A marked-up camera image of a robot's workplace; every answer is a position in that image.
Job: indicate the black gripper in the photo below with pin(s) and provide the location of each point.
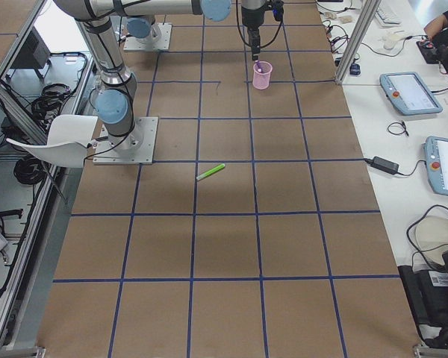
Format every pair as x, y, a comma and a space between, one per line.
252, 19

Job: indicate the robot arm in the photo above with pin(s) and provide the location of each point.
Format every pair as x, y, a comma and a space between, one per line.
114, 105
249, 17

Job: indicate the pink mesh cup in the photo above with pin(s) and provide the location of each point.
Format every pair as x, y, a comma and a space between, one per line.
261, 81

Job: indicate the green highlighter pen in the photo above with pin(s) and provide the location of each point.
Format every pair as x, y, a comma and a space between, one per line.
210, 172

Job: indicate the far teach pendant tablet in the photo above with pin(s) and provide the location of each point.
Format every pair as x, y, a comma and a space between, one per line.
408, 94

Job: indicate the teach pendant tablet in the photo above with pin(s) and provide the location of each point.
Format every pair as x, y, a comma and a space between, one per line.
436, 156
408, 94

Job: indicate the black power adapter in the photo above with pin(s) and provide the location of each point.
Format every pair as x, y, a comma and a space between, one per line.
384, 165

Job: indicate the white plastic chair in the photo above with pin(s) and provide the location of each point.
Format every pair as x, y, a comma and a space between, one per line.
69, 136

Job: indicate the near teach pendant tablet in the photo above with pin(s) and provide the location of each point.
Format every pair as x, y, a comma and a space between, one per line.
436, 156

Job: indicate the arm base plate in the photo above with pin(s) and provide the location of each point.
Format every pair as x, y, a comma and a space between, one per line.
137, 148
142, 36

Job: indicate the aluminium frame post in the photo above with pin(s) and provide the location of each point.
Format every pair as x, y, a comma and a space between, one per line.
361, 26

